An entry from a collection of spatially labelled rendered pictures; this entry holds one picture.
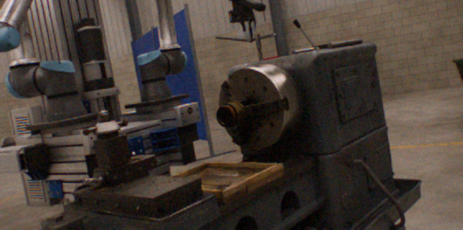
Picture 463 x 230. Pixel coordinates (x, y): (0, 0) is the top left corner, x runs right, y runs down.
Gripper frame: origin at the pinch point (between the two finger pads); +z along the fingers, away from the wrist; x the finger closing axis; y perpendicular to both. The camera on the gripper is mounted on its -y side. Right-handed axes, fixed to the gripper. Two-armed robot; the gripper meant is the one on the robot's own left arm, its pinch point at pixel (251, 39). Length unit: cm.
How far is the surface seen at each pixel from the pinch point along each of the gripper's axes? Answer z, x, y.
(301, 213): 65, 25, -28
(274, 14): -122, -842, 564
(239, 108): 25.3, 33.4, -15.7
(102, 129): 22, 82, -6
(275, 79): 17.7, 21.4, -24.5
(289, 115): 31.0, 20.4, -27.2
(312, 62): 13.9, 7.5, -32.0
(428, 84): 124, -950, 234
